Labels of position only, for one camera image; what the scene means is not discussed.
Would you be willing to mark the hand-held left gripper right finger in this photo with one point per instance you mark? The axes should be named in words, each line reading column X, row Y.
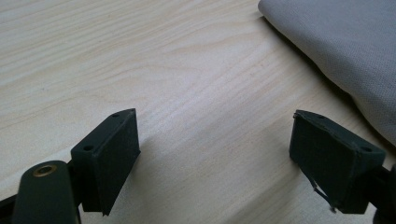
column 327, row 161

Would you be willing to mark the grey cloth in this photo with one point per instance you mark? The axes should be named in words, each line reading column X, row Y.
column 345, row 46

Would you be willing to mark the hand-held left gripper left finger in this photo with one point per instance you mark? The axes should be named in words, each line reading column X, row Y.
column 107, row 158

